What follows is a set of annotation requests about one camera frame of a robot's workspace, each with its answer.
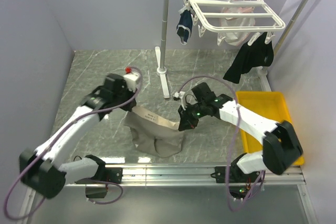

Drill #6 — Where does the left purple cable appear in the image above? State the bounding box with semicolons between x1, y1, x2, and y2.
3;66;144;221

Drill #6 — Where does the white pink underwear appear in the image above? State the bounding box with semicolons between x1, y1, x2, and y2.
217;7;255;46

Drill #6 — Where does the yellow plastic tray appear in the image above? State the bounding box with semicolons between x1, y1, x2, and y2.
235;91;305;166

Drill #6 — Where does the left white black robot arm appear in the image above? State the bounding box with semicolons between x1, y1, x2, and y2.
19;71;142;199

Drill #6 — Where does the black underwear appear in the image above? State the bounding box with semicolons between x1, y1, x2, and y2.
223;32;274;84

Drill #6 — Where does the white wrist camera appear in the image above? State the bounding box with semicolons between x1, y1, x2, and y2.
173;91;186;103
123;67;140;92

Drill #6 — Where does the aluminium mounting rail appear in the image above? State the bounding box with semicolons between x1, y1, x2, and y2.
26;163;318;223

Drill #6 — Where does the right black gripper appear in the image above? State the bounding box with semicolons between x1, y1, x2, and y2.
178;101;208;131

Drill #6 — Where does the navy blue underwear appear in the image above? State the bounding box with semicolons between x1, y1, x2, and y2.
176;9;193;45

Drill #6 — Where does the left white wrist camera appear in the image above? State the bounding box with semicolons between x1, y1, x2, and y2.
123;67;140;92

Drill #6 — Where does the white clip hanger frame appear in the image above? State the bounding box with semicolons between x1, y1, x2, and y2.
183;0;286;46

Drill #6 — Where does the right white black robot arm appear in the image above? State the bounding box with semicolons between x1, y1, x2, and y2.
173;82;303;183

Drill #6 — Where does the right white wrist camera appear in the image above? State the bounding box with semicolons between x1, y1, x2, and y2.
173;91;186;103

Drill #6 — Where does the grey underwear beige waistband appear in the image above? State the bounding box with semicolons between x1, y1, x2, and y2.
124;106;184;158

